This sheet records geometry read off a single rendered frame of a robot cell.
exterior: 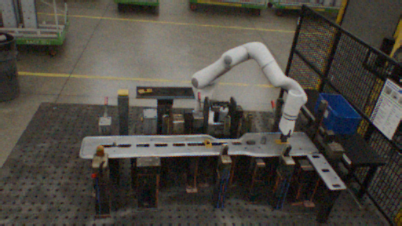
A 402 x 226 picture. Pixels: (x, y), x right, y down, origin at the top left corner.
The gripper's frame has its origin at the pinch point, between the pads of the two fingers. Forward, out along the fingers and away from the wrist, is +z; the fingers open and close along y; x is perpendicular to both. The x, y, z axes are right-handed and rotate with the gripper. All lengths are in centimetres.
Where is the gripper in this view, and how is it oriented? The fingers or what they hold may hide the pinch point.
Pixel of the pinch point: (283, 137)
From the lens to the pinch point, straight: 210.1
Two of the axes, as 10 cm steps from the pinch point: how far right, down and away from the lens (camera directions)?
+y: 1.7, 5.3, -8.3
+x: 9.8, 0.0, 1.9
